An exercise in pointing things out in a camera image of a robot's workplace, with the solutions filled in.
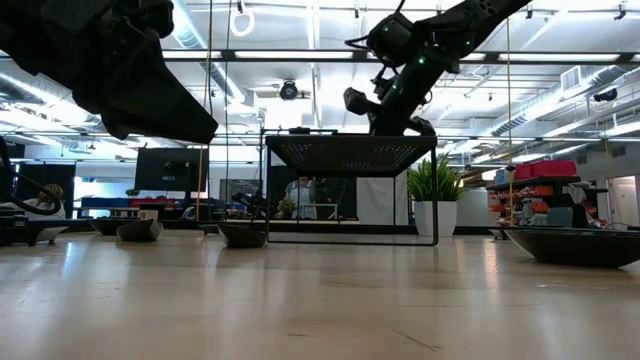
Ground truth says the white hanging ring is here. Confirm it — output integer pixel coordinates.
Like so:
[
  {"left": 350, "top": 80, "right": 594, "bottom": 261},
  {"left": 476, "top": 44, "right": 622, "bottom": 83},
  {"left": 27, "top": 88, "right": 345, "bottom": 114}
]
[{"left": 229, "top": 9, "right": 256, "bottom": 38}]

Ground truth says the black overhead camera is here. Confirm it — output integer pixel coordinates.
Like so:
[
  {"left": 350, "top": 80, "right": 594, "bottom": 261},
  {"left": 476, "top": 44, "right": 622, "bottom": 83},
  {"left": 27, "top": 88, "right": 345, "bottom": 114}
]
[{"left": 278, "top": 79, "right": 300, "bottom": 101}]

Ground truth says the black wavy mini plate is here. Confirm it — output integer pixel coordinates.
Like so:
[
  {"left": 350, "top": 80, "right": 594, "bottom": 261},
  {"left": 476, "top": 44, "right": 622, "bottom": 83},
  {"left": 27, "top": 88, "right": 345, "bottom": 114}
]
[
  {"left": 88, "top": 217, "right": 126, "bottom": 237},
  {"left": 503, "top": 227, "right": 640, "bottom": 269},
  {"left": 216, "top": 222, "right": 270, "bottom": 249},
  {"left": 115, "top": 218, "right": 165, "bottom": 243}
]

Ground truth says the black TV monitor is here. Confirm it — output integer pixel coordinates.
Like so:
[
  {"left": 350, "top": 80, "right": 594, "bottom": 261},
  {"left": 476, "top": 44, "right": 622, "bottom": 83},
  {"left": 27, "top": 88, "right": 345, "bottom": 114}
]
[{"left": 133, "top": 146, "right": 210, "bottom": 193}]

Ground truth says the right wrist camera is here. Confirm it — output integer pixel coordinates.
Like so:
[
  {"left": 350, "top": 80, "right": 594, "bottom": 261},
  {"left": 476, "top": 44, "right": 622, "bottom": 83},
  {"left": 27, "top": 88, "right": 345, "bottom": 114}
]
[{"left": 342, "top": 86, "right": 375, "bottom": 117}]

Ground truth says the blue red workbench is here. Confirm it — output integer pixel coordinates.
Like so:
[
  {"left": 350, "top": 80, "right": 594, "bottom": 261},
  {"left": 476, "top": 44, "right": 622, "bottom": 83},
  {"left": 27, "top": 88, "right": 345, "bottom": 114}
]
[{"left": 79, "top": 196, "right": 209, "bottom": 221}]

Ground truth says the person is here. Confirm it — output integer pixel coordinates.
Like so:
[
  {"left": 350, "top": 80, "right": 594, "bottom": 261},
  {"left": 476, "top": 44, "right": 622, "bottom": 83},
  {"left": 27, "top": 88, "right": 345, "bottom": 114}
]
[
  {"left": 284, "top": 177, "right": 319, "bottom": 221},
  {"left": 0, "top": 183, "right": 67, "bottom": 221}
]

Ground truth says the black hanging cord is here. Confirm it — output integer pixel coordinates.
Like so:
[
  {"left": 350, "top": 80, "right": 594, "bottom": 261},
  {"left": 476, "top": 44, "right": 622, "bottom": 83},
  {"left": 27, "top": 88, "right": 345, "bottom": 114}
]
[{"left": 223, "top": 0, "right": 232, "bottom": 221}]

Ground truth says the white LED light bar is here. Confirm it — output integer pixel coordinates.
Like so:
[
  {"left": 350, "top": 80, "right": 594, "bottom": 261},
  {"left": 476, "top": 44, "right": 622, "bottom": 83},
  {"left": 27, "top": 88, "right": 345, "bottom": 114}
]
[
  {"left": 160, "top": 49, "right": 223, "bottom": 60},
  {"left": 497, "top": 52, "right": 621, "bottom": 62},
  {"left": 233, "top": 49, "right": 355, "bottom": 60}
]

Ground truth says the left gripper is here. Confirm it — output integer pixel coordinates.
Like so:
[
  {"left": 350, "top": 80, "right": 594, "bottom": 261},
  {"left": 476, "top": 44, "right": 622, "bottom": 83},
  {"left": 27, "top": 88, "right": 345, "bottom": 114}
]
[{"left": 14, "top": 0, "right": 220, "bottom": 145}]

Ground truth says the black perforated metal shelf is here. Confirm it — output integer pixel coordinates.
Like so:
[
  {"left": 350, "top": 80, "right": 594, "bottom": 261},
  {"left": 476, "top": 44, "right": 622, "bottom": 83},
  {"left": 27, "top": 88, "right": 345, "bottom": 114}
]
[{"left": 264, "top": 134, "right": 440, "bottom": 247}]

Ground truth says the black partition panel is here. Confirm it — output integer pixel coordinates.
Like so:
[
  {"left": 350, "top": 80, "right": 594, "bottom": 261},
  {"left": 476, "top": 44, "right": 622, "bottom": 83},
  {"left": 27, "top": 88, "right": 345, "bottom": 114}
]
[{"left": 17, "top": 163, "right": 76, "bottom": 219}]

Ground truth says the metal wire shelving rack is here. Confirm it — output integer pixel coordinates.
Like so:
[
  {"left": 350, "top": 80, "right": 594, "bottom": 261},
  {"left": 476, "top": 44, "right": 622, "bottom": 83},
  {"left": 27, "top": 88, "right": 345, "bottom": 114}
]
[{"left": 487, "top": 174, "right": 609, "bottom": 229}]

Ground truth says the black background stand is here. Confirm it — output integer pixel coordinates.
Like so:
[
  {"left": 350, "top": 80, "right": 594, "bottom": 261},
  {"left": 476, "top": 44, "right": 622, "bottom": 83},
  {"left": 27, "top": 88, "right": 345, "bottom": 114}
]
[{"left": 258, "top": 126, "right": 341, "bottom": 224}]

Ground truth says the red storage bin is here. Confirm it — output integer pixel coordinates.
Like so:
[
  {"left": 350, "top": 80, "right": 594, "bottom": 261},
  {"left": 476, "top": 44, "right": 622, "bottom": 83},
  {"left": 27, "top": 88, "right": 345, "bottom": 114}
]
[{"left": 532, "top": 159, "right": 579, "bottom": 179}]

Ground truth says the white panel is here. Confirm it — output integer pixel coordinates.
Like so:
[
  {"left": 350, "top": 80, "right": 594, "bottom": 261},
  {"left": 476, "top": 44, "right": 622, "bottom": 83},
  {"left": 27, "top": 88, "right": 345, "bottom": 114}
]
[{"left": 355, "top": 175, "right": 411, "bottom": 225}]

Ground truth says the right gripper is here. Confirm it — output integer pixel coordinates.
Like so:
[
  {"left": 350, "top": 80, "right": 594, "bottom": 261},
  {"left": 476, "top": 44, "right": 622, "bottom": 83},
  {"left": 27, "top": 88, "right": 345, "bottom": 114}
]
[{"left": 369, "top": 59, "right": 441, "bottom": 137}]

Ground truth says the white door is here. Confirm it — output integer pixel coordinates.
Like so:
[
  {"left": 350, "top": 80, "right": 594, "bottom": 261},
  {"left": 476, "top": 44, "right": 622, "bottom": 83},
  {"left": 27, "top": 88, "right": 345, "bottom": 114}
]
[{"left": 607, "top": 174, "right": 640, "bottom": 229}]

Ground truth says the green plant in white pot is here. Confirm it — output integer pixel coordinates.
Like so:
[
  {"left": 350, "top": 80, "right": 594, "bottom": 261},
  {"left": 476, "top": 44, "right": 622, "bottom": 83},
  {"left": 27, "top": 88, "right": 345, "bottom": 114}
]
[{"left": 405, "top": 154, "right": 466, "bottom": 238}]

